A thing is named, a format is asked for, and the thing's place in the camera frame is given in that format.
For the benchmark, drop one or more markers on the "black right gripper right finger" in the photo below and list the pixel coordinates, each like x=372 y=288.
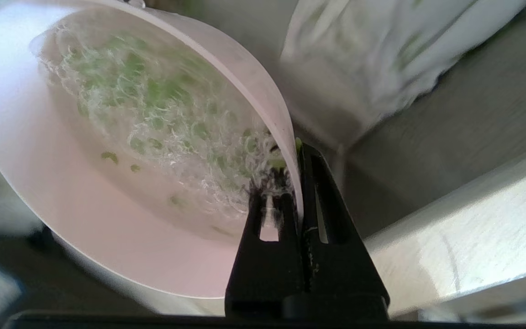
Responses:
x=345 y=274

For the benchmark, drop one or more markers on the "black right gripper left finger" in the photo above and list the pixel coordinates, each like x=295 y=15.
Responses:
x=263 y=274

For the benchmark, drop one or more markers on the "stainless steel sink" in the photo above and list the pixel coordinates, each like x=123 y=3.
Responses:
x=473 y=114

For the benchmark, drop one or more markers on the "pink bowl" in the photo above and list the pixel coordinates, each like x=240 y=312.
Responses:
x=62 y=205

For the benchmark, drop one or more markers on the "chopped green onions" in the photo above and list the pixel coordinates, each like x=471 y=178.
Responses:
x=153 y=91

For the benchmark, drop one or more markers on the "white crumpled cloth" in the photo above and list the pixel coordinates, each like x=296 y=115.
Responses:
x=359 y=55

